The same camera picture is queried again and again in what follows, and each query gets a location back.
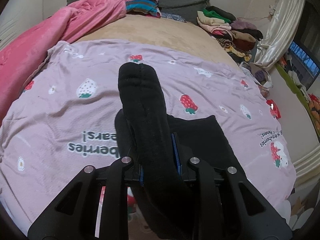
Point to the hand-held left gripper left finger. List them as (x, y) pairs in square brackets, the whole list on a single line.
[(126, 166)]

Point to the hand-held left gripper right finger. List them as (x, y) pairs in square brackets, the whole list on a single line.
[(175, 155)]

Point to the black sweater with orange cuffs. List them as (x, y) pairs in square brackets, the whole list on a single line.
[(142, 100)]

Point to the bag of clothes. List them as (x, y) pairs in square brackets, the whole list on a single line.
[(261, 77)]

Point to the pile of assorted clothes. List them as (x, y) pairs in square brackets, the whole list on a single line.
[(230, 32)]

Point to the striped folded clothes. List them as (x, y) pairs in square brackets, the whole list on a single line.
[(142, 6)]

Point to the lilac strawberry print blanket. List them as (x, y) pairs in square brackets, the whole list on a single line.
[(62, 120)]

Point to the red strawberry print cloth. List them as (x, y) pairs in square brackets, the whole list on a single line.
[(273, 108)]

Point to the beige bed sheet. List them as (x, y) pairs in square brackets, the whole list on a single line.
[(162, 35)]

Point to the cream floral bed sheet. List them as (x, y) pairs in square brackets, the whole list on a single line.
[(298, 210)]

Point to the green cloth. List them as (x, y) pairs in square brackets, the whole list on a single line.
[(290, 80)]

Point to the blue floral cloth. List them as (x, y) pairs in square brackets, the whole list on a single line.
[(173, 17)]

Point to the orange patterned cloth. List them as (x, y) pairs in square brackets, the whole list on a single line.
[(315, 115)]

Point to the grey bed cushion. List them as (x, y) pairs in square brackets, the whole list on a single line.
[(175, 2)]

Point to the pink fleece blanket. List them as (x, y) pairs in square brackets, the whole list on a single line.
[(37, 37)]

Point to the window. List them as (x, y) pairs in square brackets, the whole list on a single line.
[(303, 55)]

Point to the cream satin curtain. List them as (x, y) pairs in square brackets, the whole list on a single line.
[(282, 22)]

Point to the white bed frame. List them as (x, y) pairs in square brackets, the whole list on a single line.
[(308, 155)]

